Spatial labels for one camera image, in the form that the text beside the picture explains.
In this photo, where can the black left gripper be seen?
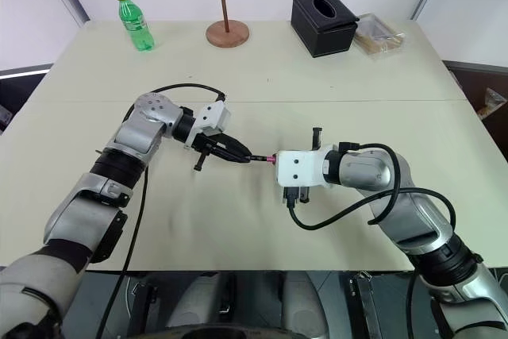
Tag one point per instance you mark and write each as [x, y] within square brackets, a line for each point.
[204, 143]

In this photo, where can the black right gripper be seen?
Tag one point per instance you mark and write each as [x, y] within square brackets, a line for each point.
[295, 196]

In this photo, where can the thin black marker pen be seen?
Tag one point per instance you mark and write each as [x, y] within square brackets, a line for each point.
[258, 158]

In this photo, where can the pink marker cap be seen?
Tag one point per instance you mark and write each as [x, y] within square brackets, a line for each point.
[272, 160]

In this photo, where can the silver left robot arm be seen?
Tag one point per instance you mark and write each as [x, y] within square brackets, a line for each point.
[135, 136]

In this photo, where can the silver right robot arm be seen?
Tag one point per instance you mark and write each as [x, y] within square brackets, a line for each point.
[416, 212]

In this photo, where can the green bottle with yellow cap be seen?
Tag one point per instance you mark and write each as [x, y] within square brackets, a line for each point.
[137, 25]

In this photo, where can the grey rounded shape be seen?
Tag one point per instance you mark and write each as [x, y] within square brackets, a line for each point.
[198, 303]
[301, 303]

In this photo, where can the wooden stand with round base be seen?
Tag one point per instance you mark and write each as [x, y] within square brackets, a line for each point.
[228, 33]

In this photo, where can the black leather tissue box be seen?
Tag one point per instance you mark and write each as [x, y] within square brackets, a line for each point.
[321, 25]

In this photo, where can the clear bag of wooden sticks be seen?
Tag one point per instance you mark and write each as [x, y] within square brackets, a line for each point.
[379, 39]

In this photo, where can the dark brown side cabinet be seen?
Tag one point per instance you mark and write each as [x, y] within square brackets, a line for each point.
[472, 81]

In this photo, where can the clear crinkled snack bag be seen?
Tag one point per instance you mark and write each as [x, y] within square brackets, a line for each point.
[494, 102]

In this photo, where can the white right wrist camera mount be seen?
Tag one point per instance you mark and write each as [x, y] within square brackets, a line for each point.
[297, 168]

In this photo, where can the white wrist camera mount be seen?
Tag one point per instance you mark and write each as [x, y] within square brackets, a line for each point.
[212, 114]
[297, 168]

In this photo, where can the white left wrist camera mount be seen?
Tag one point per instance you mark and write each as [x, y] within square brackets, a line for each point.
[212, 114]

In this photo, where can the dark side table with rail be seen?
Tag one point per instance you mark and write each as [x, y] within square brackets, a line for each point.
[20, 89]

